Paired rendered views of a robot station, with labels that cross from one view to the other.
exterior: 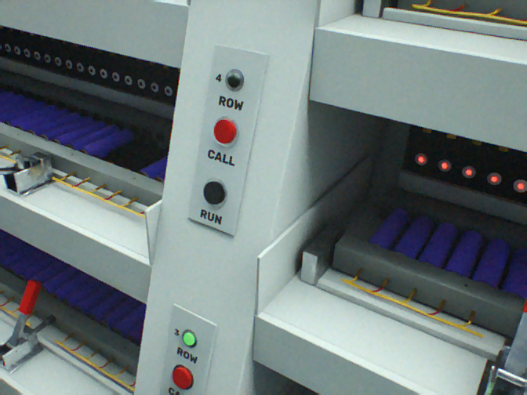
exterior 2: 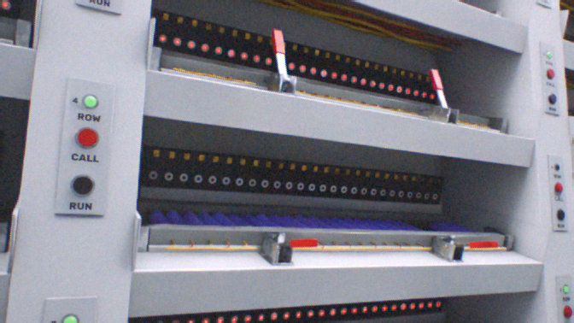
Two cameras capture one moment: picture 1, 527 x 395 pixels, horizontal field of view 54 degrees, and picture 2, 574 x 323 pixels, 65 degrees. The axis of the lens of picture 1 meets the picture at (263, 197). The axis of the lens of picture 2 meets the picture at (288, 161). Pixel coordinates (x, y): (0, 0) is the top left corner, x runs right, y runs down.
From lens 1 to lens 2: 0.93 m
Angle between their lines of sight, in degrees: 60
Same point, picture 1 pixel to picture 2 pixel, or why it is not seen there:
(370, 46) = not seen: outside the picture
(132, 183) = (484, 236)
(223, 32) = (547, 149)
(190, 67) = (540, 164)
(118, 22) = (504, 148)
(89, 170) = (459, 237)
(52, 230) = (489, 273)
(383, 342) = not seen: outside the picture
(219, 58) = (550, 159)
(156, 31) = (520, 151)
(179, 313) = (559, 278)
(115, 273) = (522, 280)
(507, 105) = not seen: outside the picture
